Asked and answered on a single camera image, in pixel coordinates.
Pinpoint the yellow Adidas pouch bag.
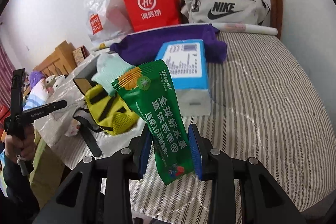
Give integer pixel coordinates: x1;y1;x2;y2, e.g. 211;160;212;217
72;84;140;158

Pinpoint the green fruit snack packet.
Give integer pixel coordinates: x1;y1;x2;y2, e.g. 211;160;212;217
112;60;194;185

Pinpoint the mint and white sock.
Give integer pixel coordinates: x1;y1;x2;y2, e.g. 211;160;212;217
91;53;134;97

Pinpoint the person's left hand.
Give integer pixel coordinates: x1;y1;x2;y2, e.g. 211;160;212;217
5;124;36;164

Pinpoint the purple plush toy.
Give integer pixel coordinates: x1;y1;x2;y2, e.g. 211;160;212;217
29;71;46;89

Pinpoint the white plush toy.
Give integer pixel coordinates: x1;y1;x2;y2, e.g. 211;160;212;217
46;75;66;90

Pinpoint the wooden headboard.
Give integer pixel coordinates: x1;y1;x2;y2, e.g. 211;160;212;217
33;40;77;77

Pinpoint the striped quilted mattress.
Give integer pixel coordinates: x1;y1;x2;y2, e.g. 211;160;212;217
34;31;336;224

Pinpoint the dark green tea tin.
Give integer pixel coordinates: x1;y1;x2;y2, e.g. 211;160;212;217
73;56;98;95

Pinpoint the blue tissue pack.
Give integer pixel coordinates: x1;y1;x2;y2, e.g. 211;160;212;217
156;39;211;117

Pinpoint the patterned gift box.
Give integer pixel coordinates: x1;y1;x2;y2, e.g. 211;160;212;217
72;46;89;67

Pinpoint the purple fleece cloth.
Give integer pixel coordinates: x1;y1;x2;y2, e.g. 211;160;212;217
109;24;227;65

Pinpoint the rolled white paper poster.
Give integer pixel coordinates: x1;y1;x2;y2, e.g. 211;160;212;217
212;23;278;36

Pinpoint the white Miniso plastic bag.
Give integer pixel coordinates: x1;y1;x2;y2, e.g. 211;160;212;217
84;0;133;47

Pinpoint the beige Nike waist bag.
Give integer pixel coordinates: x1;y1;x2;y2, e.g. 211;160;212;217
181;0;270;25

